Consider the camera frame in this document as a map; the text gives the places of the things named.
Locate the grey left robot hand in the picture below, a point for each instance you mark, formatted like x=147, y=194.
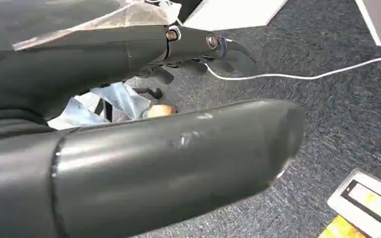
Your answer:
x=164, y=164

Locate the small orange object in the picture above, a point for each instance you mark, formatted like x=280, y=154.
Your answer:
x=161, y=111

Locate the ribbed grey left arm sleeve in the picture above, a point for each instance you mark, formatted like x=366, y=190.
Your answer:
x=6, y=126

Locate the yellow sheet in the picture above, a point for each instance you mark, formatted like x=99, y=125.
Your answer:
x=340, y=230

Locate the white scale with display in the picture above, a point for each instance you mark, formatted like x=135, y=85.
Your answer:
x=368, y=200

